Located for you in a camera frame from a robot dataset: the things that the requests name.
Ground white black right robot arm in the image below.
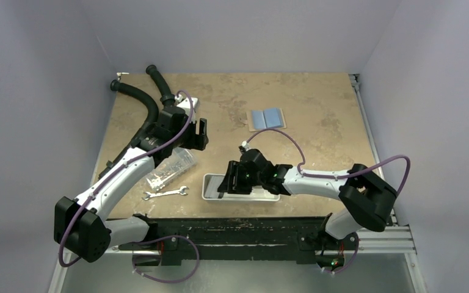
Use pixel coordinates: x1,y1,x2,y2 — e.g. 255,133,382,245
217,149,398,248

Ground black corrugated hose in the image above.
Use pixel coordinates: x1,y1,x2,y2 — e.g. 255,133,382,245
145,64,176,107
97,79,159,179

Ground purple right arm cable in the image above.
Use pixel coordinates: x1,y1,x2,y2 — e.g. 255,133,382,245
240,128,412,276

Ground clear plastic bag of screws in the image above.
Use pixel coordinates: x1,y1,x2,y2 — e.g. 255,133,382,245
145,148,198,192

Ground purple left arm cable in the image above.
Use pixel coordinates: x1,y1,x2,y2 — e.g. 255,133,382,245
58,89,200,284

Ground white rectangular tray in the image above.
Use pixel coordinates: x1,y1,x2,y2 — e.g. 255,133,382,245
202,173,280,202

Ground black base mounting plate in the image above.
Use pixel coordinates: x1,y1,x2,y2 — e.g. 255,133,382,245
118,216,366,266

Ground silver open-end wrench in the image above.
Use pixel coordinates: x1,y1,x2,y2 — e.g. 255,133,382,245
142,186,189,201

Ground black corrugated hose left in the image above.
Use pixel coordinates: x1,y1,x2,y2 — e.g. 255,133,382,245
97,79,159,179

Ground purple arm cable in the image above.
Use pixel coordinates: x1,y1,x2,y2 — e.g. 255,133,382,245
58,89,200,284
240,128,412,276

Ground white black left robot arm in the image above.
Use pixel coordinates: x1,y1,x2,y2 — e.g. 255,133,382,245
54,98,208,267

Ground black corrugated hose right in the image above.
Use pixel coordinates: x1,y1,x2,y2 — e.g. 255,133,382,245
145,64,176,107

